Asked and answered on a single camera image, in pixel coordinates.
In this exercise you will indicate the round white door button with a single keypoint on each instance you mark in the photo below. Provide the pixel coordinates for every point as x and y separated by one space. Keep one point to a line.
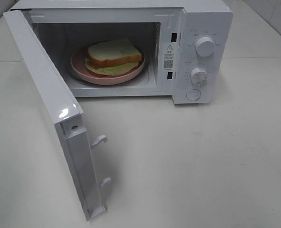
193 95

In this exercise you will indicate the toy sandwich with lettuce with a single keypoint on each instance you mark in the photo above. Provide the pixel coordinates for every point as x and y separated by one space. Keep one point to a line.
113 58

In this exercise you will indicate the white microwave door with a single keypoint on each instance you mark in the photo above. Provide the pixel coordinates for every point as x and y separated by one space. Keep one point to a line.
63 111

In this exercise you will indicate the pink round plate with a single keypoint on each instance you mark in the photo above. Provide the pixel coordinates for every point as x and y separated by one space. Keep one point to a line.
78 64

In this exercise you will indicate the white warning label sticker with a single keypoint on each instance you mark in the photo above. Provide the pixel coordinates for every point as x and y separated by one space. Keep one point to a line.
170 51

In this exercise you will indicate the lower white timer knob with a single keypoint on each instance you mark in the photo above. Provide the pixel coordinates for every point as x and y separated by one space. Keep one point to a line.
198 75

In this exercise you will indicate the white microwave oven body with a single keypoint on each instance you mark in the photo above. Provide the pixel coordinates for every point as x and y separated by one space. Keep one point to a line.
64 26

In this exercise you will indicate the upper white power knob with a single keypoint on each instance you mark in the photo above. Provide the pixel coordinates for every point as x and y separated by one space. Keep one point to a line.
204 46

